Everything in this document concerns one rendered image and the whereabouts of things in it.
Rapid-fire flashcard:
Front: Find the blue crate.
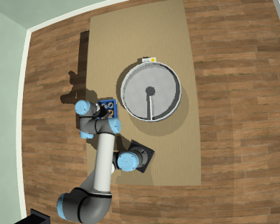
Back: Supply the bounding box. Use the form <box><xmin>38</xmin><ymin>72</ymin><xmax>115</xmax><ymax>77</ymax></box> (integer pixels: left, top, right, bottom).
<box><xmin>98</xmin><ymin>99</ymin><xmax>118</xmax><ymax>118</ymax></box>

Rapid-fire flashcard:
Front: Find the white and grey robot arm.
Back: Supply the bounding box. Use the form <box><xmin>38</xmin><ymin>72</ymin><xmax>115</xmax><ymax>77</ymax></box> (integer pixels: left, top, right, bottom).
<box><xmin>57</xmin><ymin>100</ymin><xmax>148</xmax><ymax>224</ymax></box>

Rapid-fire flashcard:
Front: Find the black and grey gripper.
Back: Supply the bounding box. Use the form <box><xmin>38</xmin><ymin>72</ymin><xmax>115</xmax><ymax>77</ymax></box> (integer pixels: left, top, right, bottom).
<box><xmin>93</xmin><ymin>104</ymin><xmax>110</xmax><ymax>119</ymax></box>

